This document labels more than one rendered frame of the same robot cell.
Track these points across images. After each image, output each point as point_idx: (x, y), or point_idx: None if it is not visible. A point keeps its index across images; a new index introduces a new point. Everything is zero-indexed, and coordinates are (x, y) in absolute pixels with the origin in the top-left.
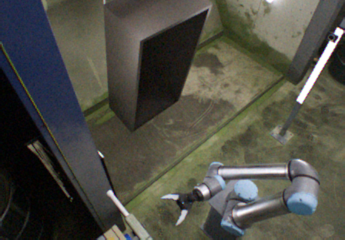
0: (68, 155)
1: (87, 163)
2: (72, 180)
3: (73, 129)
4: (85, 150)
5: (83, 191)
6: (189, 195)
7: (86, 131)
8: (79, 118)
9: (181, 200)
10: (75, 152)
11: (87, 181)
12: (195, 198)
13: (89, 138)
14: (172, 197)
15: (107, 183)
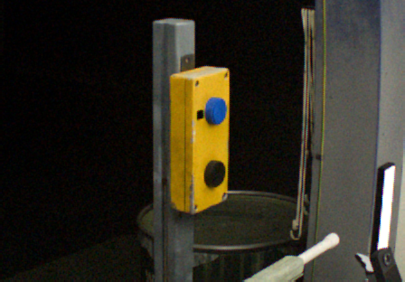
0: (332, 73)
1: (353, 141)
2: (315, 157)
3: (357, 14)
4: (361, 96)
5: (315, 227)
6: (381, 248)
7: (375, 42)
8: None
9: (371, 276)
10: (343, 79)
11: (334, 205)
12: (382, 263)
13: (375, 68)
14: (368, 263)
15: (362, 275)
